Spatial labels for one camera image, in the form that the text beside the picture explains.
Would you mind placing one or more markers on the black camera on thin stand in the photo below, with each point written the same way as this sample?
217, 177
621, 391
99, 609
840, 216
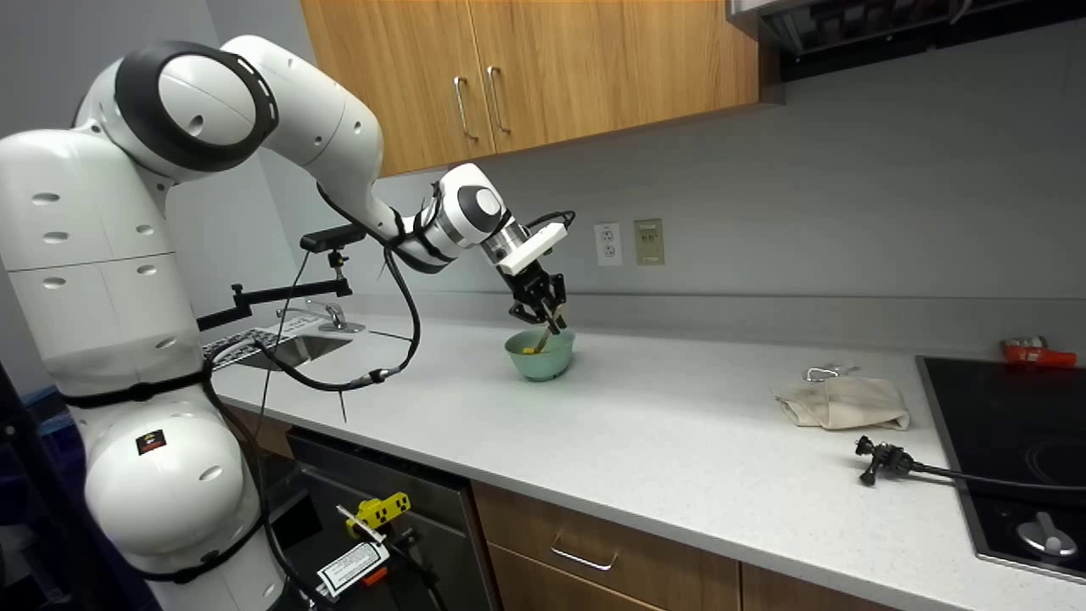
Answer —
335, 240

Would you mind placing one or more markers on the yellow hand tool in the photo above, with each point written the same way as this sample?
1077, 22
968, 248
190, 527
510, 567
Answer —
384, 512

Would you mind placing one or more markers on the wooden wall cabinet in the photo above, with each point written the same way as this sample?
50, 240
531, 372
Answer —
587, 71

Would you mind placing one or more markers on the white and red clamp tool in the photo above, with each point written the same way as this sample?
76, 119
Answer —
352, 567

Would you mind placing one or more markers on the black dishwasher front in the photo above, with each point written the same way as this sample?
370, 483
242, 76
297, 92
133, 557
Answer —
444, 512

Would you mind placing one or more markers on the beige wall switch plate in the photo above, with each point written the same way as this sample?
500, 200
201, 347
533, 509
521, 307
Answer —
651, 242

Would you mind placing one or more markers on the wooden base cabinet drawers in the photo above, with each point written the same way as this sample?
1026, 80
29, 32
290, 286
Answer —
679, 580

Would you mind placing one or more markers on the small red object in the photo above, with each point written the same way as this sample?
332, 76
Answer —
1038, 356

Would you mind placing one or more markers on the black glass cooktop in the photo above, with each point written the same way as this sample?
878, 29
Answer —
1007, 431

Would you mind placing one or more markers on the silver knob on cooktop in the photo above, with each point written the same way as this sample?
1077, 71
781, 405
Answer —
1048, 537

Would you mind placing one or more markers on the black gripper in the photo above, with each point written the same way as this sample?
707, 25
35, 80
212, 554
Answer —
537, 282

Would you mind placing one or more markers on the beige crumpled cloth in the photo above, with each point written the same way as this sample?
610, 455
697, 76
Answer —
849, 405

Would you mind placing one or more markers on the silver faucet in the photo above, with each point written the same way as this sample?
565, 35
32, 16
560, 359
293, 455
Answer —
341, 325

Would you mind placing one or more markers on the white wall outlet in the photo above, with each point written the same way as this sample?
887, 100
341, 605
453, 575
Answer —
610, 242

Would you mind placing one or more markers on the mint green bowl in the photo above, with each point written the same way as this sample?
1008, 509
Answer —
546, 368

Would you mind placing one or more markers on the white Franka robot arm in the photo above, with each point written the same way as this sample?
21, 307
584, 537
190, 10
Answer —
113, 282

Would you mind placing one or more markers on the steel sink basin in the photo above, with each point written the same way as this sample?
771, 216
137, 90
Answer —
300, 347

